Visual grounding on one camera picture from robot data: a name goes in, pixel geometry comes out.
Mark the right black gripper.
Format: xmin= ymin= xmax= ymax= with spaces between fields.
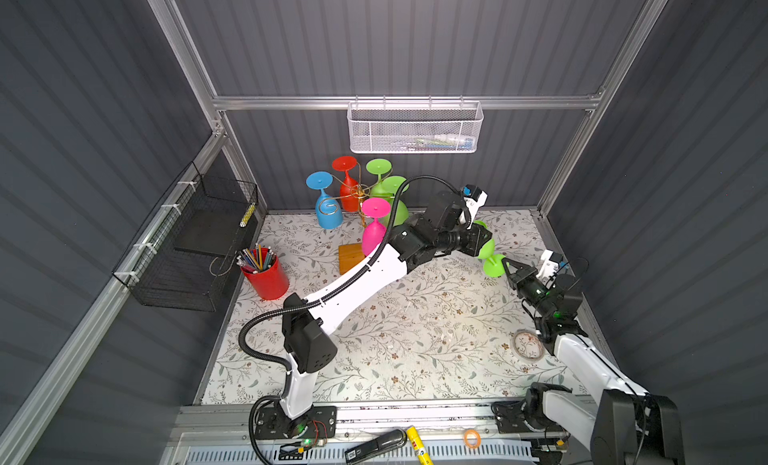
xmin=504 ymin=257 xmax=553 ymax=321

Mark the green wine glass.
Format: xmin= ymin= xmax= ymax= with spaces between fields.
xmin=366 ymin=158 xmax=392 ymax=198
xmin=478 ymin=237 xmax=505 ymax=278
xmin=381 ymin=175 xmax=412 ymax=227

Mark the pink wine glass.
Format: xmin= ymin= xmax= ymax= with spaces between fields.
xmin=361 ymin=197 xmax=391 ymax=256

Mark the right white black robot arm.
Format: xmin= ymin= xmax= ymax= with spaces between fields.
xmin=502 ymin=258 xmax=685 ymax=464

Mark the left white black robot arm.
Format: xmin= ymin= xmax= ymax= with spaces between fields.
xmin=280 ymin=185 xmax=492 ymax=420

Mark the red wine glass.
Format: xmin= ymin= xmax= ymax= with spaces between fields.
xmin=332 ymin=155 xmax=360 ymax=213

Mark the blue wine glass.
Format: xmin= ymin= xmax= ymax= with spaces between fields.
xmin=306 ymin=171 xmax=343 ymax=230

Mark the clear tape roll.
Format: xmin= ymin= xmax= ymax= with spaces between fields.
xmin=511 ymin=329 xmax=546 ymax=363

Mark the red pencil cup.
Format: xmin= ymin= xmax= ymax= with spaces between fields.
xmin=236 ymin=245 xmax=289 ymax=300

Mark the black stapler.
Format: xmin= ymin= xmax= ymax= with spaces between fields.
xmin=344 ymin=429 xmax=407 ymax=465

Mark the yellow glue tube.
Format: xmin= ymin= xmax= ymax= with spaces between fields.
xmin=406 ymin=426 xmax=433 ymax=465

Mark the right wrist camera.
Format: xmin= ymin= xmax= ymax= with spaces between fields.
xmin=537 ymin=250 xmax=565 ymax=280

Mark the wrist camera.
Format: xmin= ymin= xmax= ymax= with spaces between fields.
xmin=462 ymin=184 xmax=488 ymax=224
xmin=537 ymin=250 xmax=565 ymax=280

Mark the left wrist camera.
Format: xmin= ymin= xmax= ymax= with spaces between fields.
xmin=462 ymin=184 xmax=488 ymax=224

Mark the wooden base wire glass rack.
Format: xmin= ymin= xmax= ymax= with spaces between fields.
xmin=338 ymin=184 xmax=368 ymax=274

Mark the white wire wall basket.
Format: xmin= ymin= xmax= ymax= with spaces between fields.
xmin=346 ymin=98 xmax=484 ymax=154

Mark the black wire wall basket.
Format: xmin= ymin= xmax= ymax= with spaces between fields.
xmin=113 ymin=165 xmax=260 ymax=312

